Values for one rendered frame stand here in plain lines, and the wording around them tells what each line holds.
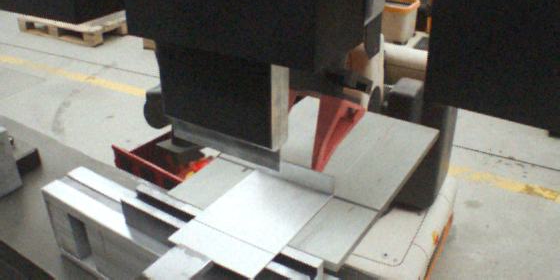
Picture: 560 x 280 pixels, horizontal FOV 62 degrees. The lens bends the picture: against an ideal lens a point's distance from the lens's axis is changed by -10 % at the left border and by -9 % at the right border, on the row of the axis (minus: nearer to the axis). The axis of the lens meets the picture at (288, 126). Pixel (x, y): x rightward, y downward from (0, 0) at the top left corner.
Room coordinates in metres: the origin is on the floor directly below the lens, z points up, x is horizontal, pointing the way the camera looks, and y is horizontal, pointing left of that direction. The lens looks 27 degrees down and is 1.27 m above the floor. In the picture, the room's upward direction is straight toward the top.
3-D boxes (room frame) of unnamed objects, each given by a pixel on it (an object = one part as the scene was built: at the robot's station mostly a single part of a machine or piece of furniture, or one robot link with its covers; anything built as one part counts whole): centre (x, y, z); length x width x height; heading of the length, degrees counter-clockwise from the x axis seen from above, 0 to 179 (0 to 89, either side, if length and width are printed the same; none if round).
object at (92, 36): (4.57, 1.94, 0.07); 1.20 x 0.80 x 0.14; 59
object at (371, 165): (0.45, -0.03, 1.00); 0.26 x 0.18 x 0.01; 148
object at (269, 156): (0.33, 0.05, 1.13); 0.10 x 0.02 x 0.10; 58
